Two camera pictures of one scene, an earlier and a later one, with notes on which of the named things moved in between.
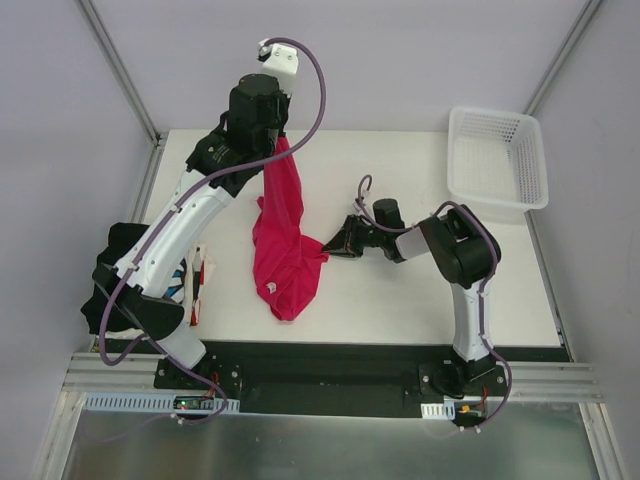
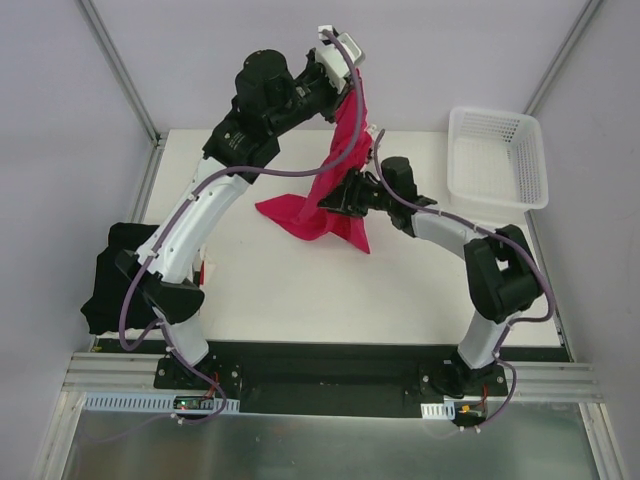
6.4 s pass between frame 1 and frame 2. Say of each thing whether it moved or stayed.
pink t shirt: moved
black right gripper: moved
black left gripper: moved
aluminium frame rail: stayed
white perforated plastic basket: stayed
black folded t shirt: stayed
